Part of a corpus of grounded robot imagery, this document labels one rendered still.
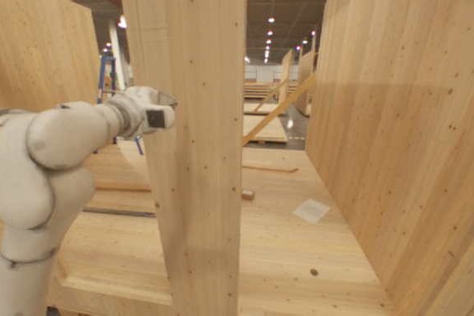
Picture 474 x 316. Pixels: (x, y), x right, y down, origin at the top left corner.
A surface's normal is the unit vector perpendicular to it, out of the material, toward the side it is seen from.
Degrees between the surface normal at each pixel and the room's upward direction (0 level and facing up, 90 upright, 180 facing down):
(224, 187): 90
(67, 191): 82
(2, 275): 76
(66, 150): 95
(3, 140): 62
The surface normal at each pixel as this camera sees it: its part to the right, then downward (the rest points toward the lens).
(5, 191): -0.05, -0.01
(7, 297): 0.39, 0.39
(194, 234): -0.12, 0.37
